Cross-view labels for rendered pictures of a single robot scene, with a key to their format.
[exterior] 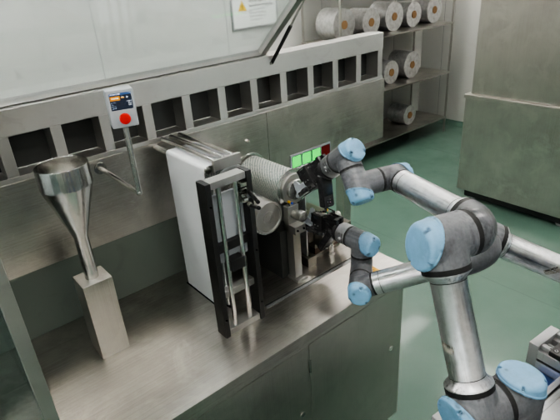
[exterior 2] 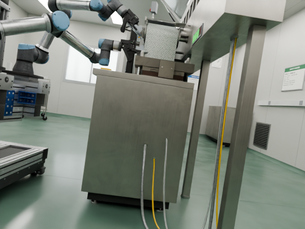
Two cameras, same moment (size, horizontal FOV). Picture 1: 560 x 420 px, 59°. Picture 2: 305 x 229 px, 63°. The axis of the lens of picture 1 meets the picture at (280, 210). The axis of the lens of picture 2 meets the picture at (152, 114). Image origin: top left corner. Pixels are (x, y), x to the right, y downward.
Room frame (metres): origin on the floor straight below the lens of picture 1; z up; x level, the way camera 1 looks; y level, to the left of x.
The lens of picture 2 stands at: (2.86, -1.54, 0.72)
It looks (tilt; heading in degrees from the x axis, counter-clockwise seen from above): 2 degrees down; 125
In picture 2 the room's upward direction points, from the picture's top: 8 degrees clockwise
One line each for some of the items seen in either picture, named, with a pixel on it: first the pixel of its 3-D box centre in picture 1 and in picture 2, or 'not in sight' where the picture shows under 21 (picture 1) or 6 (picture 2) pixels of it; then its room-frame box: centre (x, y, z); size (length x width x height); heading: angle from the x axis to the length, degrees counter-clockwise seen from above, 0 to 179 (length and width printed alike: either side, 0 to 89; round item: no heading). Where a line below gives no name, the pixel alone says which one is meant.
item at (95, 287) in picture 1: (90, 272); not in sight; (1.27, 0.58, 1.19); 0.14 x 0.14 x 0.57
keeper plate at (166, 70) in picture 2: not in sight; (166, 69); (1.94, -0.16, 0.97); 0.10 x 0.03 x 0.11; 38
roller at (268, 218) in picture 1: (247, 207); not in sight; (1.66, 0.12, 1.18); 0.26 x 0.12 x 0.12; 38
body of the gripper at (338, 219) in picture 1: (328, 224); (127, 46); (1.58, -0.17, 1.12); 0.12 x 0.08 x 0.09; 38
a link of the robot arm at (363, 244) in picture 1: (362, 242); (106, 44); (1.46, -0.27, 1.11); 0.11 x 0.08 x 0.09; 38
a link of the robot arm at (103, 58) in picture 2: (361, 269); (103, 58); (1.44, -0.26, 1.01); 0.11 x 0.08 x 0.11; 167
